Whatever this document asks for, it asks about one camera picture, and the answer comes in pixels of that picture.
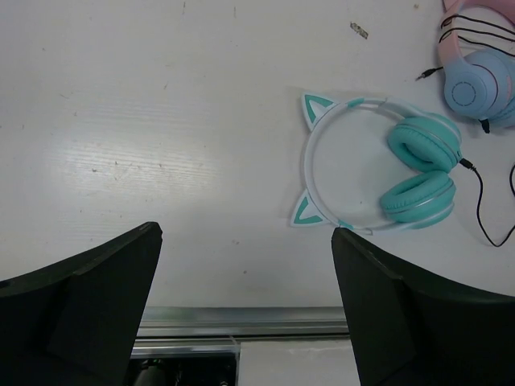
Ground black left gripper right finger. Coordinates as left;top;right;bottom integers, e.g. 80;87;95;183
332;228;514;385

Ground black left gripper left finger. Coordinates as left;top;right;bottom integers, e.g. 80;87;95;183
1;222;163;385

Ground black teal-headphone audio cable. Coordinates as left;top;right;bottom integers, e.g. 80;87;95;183
458;157;515;248

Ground teal cat-ear headphones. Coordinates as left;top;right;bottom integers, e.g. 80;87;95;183
290;92;464;235

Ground pink blue cat-ear headphones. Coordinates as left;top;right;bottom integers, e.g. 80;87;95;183
438;1;514;133

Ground aluminium table edge rail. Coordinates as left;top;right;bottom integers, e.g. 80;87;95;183
130;306;348;359

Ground black pink-headphone audio cable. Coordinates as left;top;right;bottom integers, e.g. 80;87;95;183
415;14;515;134

